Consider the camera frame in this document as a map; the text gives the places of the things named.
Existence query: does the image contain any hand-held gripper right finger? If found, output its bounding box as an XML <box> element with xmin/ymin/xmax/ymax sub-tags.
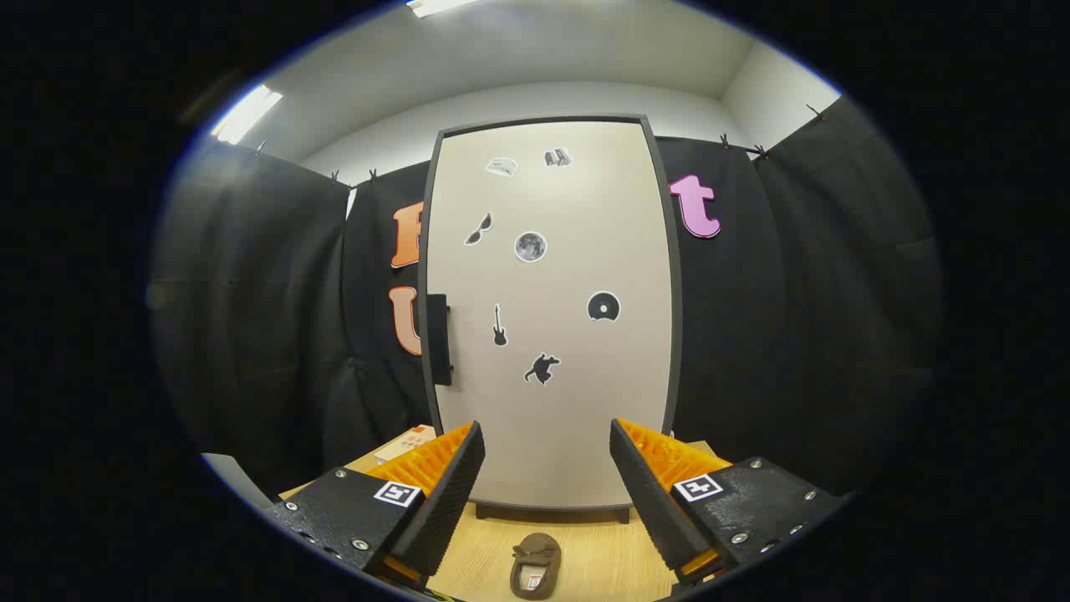
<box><xmin>609</xmin><ymin>418</ymin><xmax>853</xmax><ymax>586</ymax></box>

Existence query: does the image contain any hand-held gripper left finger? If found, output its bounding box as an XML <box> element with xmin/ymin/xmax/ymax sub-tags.
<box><xmin>266</xmin><ymin>421</ymin><xmax>487</xmax><ymax>586</ymax></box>

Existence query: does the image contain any dark grey shoe cabinet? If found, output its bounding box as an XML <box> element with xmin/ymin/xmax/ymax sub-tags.
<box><xmin>418</xmin><ymin>113</ymin><xmax>685</xmax><ymax>524</ymax></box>

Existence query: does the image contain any brown fuzzy shoe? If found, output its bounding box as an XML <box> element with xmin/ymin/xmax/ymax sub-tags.
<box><xmin>510</xmin><ymin>533</ymin><xmax>563</xmax><ymax>601</ymax></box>

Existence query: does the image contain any black door handle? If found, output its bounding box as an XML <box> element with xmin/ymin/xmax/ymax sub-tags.
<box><xmin>426</xmin><ymin>293</ymin><xmax>455</xmax><ymax>387</ymax></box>

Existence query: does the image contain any tan cover book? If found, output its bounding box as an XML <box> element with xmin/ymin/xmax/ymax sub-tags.
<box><xmin>374</xmin><ymin>425</ymin><xmax>438</xmax><ymax>465</ymax></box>

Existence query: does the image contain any black backdrop cloth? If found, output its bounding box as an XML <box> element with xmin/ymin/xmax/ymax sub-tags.
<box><xmin>150</xmin><ymin>96</ymin><xmax>945</xmax><ymax>504</ymax></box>

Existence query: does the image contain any long ceiling light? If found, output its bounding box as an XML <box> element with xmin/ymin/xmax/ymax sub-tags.
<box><xmin>211</xmin><ymin>84</ymin><xmax>283</xmax><ymax>145</ymax></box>
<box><xmin>407</xmin><ymin>0</ymin><xmax>482</xmax><ymax>18</ymax></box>

